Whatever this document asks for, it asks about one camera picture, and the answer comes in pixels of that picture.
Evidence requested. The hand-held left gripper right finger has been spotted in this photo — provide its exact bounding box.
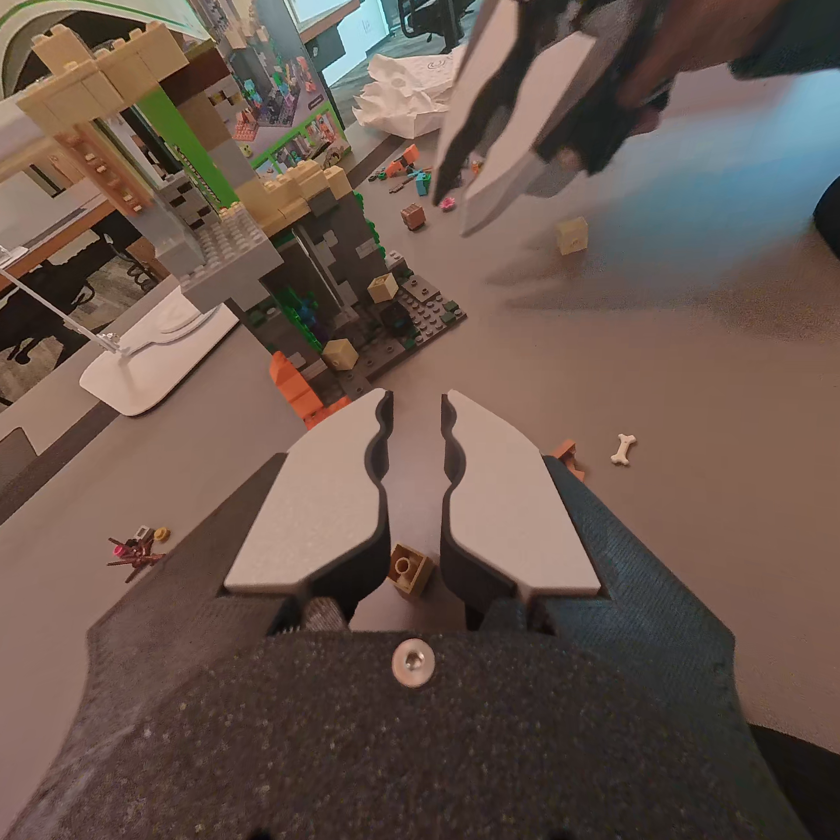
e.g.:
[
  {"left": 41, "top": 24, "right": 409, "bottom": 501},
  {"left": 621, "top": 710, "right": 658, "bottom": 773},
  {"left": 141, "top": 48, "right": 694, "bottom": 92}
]
[{"left": 440, "top": 389, "right": 604, "bottom": 626}]

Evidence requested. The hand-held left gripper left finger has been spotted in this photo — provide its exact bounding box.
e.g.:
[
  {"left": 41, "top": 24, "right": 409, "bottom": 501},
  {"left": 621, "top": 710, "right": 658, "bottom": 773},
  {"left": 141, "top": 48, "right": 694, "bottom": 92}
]
[{"left": 223, "top": 387, "right": 395, "bottom": 623}]

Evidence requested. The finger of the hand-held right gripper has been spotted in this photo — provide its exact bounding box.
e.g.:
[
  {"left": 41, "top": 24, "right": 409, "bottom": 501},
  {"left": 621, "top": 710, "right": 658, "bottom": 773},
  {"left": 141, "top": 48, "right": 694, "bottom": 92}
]
[
  {"left": 434, "top": 0, "right": 527, "bottom": 209},
  {"left": 460, "top": 30, "right": 599, "bottom": 237}
]

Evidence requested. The brown toy chest piece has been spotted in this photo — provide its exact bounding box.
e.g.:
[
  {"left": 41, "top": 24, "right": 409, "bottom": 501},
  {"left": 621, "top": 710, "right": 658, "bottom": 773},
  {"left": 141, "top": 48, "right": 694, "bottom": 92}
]
[{"left": 550, "top": 438, "right": 588, "bottom": 484}]

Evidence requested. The toy brick tower model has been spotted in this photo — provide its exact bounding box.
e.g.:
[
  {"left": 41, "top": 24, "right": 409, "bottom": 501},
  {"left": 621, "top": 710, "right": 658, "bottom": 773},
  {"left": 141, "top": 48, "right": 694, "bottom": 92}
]
[{"left": 16, "top": 20, "right": 469, "bottom": 427}]

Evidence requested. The person's right forearm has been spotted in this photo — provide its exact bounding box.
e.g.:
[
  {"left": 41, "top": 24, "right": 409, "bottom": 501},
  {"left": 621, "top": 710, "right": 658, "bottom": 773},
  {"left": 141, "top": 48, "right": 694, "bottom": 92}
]
[{"left": 727, "top": 0, "right": 840, "bottom": 81}]

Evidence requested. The grey desk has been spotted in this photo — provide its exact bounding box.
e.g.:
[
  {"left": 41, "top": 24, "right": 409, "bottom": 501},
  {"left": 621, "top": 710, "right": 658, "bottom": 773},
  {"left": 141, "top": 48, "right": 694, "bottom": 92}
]
[{"left": 0, "top": 66, "right": 840, "bottom": 815}]

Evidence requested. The person's right hand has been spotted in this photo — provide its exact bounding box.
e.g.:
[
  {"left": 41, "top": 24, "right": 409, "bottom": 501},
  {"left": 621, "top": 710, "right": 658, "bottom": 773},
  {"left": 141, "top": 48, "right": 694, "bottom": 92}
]
[{"left": 619, "top": 0, "right": 790, "bottom": 107}]

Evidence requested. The black office chair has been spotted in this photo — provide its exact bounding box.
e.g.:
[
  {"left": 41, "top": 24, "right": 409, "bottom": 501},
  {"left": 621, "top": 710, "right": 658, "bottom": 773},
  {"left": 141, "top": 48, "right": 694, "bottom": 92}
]
[{"left": 397, "top": 0, "right": 475, "bottom": 40}]

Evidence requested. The white paper pile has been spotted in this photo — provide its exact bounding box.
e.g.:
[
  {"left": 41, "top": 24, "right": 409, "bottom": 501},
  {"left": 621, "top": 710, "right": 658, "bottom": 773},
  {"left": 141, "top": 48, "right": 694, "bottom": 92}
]
[{"left": 352, "top": 45, "right": 471, "bottom": 140}]

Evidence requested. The orange toy brick plate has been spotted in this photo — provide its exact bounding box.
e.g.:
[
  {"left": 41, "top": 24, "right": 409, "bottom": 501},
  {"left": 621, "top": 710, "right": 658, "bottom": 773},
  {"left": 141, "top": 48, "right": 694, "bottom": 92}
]
[{"left": 269, "top": 350, "right": 353, "bottom": 432}]

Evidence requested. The orange toy figure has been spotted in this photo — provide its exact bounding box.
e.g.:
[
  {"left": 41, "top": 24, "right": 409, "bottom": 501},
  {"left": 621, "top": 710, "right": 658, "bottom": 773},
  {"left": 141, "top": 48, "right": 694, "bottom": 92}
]
[{"left": 367, "top": 143, "right": 435, "bottom": 198}]

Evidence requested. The small dark red toy piece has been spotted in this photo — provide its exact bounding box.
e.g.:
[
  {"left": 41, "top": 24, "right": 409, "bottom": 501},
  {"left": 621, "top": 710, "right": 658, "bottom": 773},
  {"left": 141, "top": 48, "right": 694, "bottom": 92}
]
[{"left": 106, "top": 525, "right": 173, "bottom": 585}]

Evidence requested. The green toy box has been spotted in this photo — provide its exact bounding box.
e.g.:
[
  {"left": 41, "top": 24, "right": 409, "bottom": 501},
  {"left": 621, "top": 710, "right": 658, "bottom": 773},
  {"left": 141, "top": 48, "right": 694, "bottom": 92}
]
[{"left": 223, "top": 0, "right": 353, "bottom": 179}]

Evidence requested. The white stand base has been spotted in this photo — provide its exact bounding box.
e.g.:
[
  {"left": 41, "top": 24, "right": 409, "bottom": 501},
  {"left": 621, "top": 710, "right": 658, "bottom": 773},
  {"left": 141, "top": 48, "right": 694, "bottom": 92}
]
[{"left": 0, "top": 266, "right": 240, "bottom": 419}]

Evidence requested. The open instruction booklet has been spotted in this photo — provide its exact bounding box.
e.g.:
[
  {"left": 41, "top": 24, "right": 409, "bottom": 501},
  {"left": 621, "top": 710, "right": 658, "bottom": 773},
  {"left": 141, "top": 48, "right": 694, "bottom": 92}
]
[{"left": 0, "top": 0, "right": 217, "bottom": 99}]

